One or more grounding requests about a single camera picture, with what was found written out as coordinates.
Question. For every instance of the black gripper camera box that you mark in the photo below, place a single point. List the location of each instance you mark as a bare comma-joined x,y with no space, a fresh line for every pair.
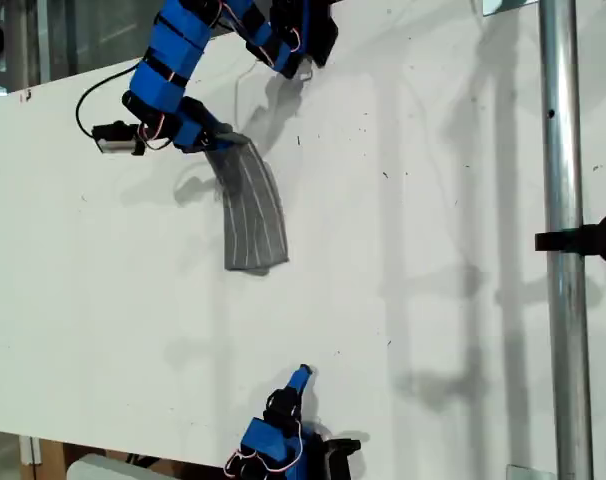
115,139
343,457

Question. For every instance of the white plastic box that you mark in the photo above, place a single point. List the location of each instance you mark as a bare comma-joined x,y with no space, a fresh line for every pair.
103,470

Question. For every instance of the steel post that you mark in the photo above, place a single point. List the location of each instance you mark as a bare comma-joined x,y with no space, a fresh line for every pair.
563,250

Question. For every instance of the wooden table leg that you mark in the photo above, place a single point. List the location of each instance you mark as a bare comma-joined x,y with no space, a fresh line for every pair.
45,457

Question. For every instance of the grey white-striped towel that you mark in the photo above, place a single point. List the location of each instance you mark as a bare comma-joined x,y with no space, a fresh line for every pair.
253,215

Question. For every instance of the black clamp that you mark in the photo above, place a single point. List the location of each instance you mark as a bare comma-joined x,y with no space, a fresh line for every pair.
583,239

